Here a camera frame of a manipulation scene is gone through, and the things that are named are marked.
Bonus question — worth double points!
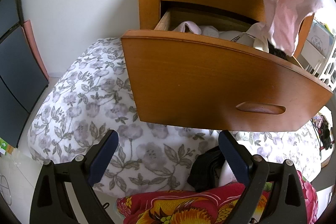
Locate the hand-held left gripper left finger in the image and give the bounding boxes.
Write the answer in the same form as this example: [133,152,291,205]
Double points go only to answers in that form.
[30,130,119,224]

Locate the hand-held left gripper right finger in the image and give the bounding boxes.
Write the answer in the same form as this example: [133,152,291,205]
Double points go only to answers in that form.
[218,131,307,224]

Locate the pink underwear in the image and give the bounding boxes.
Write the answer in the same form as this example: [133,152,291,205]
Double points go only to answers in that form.
[260,0,324,55]

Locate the white printed underwear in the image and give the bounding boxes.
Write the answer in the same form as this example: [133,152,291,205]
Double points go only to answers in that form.
[219,22,268,51]

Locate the pink sock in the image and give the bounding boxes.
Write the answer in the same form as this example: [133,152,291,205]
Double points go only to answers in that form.
[172,21,202,35]

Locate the pale printed book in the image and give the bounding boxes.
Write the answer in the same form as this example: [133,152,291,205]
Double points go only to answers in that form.
[308,22,332,54]

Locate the red floral blanket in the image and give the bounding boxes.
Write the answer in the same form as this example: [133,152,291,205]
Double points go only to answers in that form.
[117,170,319,224]

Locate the black lace cloth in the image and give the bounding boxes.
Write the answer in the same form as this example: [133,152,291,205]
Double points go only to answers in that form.
[316,119,332,151]

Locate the green printed box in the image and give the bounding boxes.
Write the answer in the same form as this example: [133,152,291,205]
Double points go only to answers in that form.
[0,137,13,155]

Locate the white cutout shelf rack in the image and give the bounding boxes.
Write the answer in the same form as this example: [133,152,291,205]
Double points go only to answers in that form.
[299,14,336,90]

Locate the white sock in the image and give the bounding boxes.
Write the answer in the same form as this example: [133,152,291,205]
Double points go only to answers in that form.
[200,25,220,38]

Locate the dark panel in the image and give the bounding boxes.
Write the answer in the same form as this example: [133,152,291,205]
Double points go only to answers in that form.
[0,0,50,148]

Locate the pink board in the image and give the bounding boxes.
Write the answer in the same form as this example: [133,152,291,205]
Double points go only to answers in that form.
[22,20,50,83]

